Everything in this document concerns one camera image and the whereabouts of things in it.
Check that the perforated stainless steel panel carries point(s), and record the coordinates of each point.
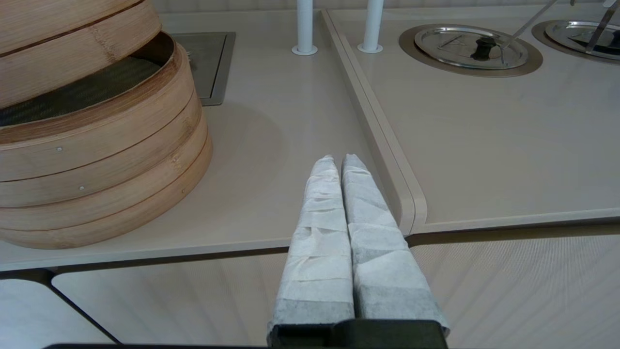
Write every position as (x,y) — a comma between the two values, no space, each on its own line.
(206,63)

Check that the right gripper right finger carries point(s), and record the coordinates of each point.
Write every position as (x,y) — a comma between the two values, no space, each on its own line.
(382,261)

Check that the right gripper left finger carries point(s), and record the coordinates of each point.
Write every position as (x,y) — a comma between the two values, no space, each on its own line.
(319,252)

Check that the steel pot lid black knob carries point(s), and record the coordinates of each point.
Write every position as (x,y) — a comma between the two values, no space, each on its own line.
(450,46)
(571,34)

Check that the woven bamboo steamer lid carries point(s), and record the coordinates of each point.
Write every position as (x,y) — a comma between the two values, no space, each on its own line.
(58,43)

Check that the bamboo steamer basket stack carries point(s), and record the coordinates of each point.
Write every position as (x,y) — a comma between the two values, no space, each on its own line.
(97,165)

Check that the white metal pole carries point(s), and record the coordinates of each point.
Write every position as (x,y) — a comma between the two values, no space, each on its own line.
(304,24)
(372,24)

